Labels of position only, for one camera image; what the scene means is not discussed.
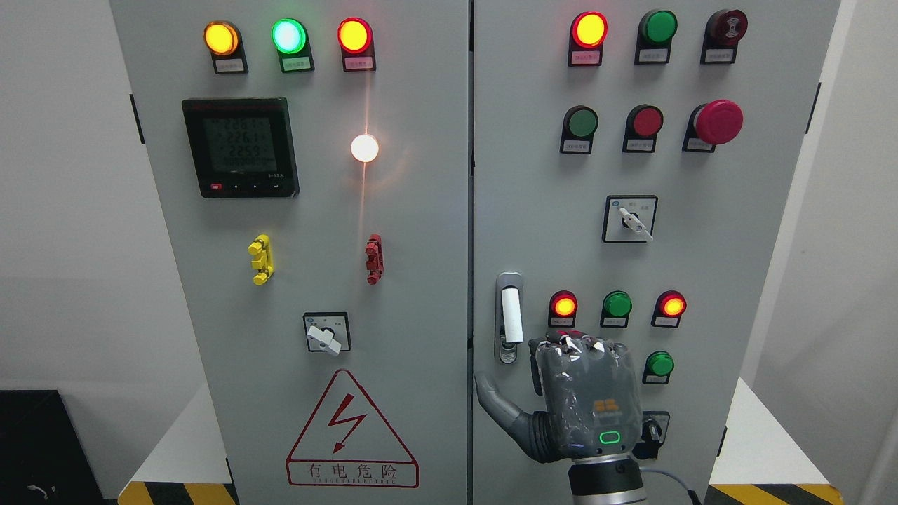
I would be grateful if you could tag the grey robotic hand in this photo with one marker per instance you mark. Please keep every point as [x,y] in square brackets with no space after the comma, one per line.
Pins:
[590,389]

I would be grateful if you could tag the silver door handle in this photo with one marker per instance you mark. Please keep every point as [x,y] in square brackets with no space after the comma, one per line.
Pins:
[508,327]

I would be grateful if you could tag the right grey cabinet door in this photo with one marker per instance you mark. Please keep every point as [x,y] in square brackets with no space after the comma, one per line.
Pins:
[541,213]

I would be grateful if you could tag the grey cabinet door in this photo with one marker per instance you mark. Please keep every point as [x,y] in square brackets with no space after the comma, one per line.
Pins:
[409,331]
[541,213]

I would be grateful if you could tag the left grey cabinet door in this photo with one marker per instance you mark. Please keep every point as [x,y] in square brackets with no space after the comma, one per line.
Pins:
[409,331]

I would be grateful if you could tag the red indicator light left door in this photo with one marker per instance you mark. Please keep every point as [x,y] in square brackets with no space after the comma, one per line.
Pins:
[355,38]

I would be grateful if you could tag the green light bottom right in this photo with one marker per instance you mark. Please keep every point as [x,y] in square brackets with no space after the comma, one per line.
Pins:
[658,368]

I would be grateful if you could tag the red lit light lower left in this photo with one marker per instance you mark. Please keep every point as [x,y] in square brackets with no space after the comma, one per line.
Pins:
[562,309]

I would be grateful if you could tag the red lit light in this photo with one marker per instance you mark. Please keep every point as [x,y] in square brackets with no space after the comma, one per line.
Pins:
[562,309]
[669,309]

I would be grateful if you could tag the green light lower middle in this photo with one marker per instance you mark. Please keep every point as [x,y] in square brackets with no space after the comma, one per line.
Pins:
[616,309]

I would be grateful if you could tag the red lit light lower right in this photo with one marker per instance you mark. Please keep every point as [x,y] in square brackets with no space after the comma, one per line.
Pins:
[669,309]

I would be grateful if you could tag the red electric hazard sticker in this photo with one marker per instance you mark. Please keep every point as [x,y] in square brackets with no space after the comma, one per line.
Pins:
[348,442]

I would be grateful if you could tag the red terminal connector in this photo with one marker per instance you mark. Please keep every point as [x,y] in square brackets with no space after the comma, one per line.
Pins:
[374,259]

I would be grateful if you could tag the green push button upper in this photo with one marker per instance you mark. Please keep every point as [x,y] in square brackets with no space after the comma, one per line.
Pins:
[578,128]

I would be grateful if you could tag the red push button upper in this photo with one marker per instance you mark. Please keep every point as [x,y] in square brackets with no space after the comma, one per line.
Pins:
[641,129]

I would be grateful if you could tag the red emergency stop button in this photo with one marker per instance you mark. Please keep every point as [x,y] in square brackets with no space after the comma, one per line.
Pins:
[717,122]

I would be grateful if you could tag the white lit indicator light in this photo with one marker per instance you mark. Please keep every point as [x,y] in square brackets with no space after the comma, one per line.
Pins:
[364,148]

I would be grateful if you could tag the yellow terminal connector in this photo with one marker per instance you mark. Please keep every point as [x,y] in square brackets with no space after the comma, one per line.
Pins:
[261,259]

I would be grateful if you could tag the red indicator light right top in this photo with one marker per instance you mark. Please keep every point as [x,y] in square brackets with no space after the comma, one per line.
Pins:
[587,33]

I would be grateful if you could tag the green indicator light right top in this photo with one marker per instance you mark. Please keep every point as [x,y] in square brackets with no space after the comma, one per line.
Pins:
[655,32]

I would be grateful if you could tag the dark red buzzer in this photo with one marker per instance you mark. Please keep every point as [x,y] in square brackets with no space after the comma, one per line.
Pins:
[723,32]

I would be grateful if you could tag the black digital power meter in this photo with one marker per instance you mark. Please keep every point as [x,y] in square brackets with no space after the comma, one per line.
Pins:
[242,147]

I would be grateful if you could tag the green lit indicator light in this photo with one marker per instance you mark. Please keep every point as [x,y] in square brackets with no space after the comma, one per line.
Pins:
[292,42]

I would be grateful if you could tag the yellow indicator light top left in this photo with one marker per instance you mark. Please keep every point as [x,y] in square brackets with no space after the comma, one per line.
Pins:
[225,43]

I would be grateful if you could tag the black box lower left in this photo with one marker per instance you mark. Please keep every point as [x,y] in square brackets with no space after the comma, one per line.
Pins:
[42,461]

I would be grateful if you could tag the black knob selector switch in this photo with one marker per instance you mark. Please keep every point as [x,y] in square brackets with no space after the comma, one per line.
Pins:
[655,424]

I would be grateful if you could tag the upper right selector switch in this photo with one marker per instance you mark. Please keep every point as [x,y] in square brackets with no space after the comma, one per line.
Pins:
[629,218]

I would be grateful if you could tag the left door selector switch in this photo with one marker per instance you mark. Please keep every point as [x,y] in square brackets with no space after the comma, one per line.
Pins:
[327,332]

